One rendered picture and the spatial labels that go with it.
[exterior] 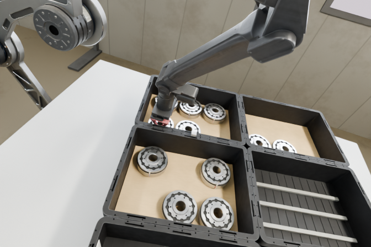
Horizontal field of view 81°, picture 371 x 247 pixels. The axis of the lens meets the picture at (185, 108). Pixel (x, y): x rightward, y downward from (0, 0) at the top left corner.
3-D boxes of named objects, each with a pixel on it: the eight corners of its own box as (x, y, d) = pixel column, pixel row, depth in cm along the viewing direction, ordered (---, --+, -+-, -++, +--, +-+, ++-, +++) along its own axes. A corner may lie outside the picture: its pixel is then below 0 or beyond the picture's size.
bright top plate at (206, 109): (202, 116, 93) (202, 115, 93) (205, 101, 101) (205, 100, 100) (224, 122, 93) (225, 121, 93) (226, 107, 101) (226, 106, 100)
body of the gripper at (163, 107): (175, 102, 83) (179, 87, 78) (168, 121, 75) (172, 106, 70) (159, 97, 83) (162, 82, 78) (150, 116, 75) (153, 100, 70)
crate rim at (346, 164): (244, 149, 78) (246, 145, 76) (237, 96, 100) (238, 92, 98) (347, 170, 81) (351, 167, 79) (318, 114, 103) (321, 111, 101)
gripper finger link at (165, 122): (170, 123, 86) (174, 106, 80) (165, 137, 81) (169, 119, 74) (153, 118, 86) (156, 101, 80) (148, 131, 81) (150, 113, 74)
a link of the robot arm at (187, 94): (167, 60, 66) (157, 84, 63) (203, 72, 65) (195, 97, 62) (168, 78, 77) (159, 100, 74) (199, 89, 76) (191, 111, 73)
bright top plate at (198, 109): (177, 111, 93) (178, 110, 92) (181, 96, 100) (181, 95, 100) (200, 117, 93) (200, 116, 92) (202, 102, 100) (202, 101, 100)
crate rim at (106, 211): (100, 218, 53) (99, 214, 51) (133, 127, 75) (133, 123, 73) (256, 245, 56) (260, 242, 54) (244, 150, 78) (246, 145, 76)
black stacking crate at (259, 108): (234, 164, 85) (246, 146, 77) (230, 111, 106) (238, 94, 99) (329, 182, 87) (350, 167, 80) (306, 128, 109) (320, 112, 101)
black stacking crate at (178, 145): (103, 230, 60) (100, 214, 52) (132, 144, 81) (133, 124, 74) (242, 253, 62) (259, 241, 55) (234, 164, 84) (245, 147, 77)
